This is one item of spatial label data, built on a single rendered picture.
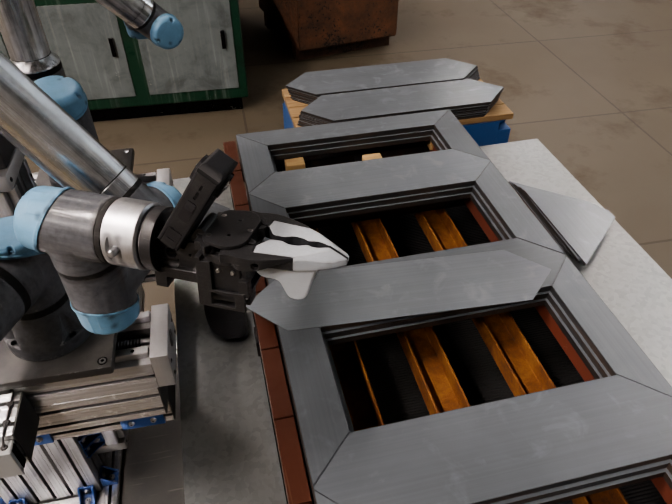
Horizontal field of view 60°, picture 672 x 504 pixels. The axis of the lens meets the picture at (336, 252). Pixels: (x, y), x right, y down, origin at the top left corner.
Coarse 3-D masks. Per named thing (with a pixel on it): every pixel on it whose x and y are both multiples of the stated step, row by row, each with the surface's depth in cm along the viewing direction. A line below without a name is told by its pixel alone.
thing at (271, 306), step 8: (264, 288) 138; (272, 288) 138; (280, 288) 138; (264, 296) 136; (272, 296) 136; (280, 296) 136; (264, 304) 134; (272, 304) 134; (280, 304) 134; (264, 312) 132; (272, 312) 132; (280, 312) 132; (272, 320) 130; (280, 320) 130
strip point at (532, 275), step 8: (512, 256) 146; (520, 256) 146; (512, 264) 144; (520, 264) 144; (528, 264) 144; (536, 264) 144; (520, 272) 142; (528, 272) 142; (536, 272) 142; (544, 272) 142; (528, 280) 140; (536, 280) 140; (544, 280) 140; (528, 288) 138; (536, 288) 138
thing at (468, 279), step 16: (448, 256) 146; (464, 256) 146; (448, 272) 142; (464, 272) 142; (480, 272) 142; (464, 288) 138; (480, 288) 138; (464, 304) 134; (480, 304) 134; (496, 304) 134
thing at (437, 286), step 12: (420, 264) 144; (432, 264) 144; (444, 264) 144; (420, 276) 141; (432, 276) 141; (444, 276) 141; (432, 288) 138; (444, 288) 138; (432, 300) 135; (444, 300) 135; (456, 300) 135; (432, 312) 132
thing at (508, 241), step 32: (416, 128) 195; (416, 192) 169; (448, 192) 171; (480, 192) 169; (416, 256) 147; (544, 256) 147; (544, 288) 139; (384, 320) 133; (416, 320) 134; (448, 320) 136; (576, 320) 131; (576, 480) 104; (608, 480) 105; (640, 480) 107
